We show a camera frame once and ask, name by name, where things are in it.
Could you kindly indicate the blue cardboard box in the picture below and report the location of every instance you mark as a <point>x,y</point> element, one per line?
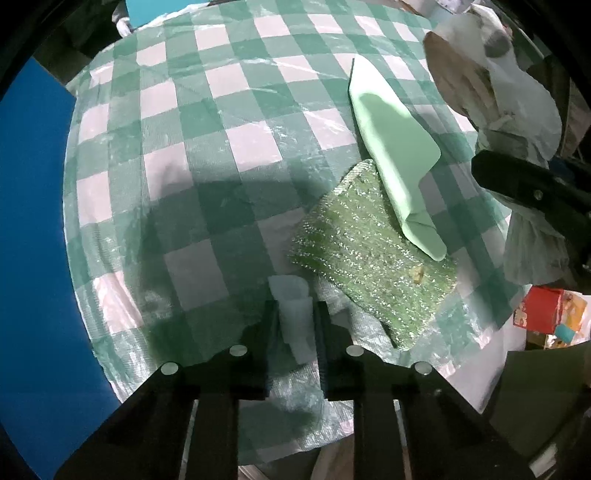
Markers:
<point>53,392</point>

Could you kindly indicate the green checkered tablecloth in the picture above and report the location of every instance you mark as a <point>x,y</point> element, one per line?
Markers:
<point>200,141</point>

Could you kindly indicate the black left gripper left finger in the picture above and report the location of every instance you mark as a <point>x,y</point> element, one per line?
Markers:
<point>182,422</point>

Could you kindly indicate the green scrub sponge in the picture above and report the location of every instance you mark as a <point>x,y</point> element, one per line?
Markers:
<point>353,239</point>

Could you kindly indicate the light green cloth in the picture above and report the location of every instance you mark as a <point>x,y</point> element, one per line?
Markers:
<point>402,149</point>

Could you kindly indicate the teal shoe box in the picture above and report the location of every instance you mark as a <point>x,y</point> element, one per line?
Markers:
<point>141,12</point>

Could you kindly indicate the white grey cloth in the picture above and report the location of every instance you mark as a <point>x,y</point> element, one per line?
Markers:
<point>472,61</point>

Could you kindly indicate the red small box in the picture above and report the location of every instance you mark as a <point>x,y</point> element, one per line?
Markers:
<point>553,318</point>

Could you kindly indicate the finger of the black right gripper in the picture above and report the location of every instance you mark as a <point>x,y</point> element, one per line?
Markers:
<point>570,177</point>
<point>531,186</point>

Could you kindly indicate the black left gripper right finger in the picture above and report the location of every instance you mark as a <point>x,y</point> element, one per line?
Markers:
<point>408,422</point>

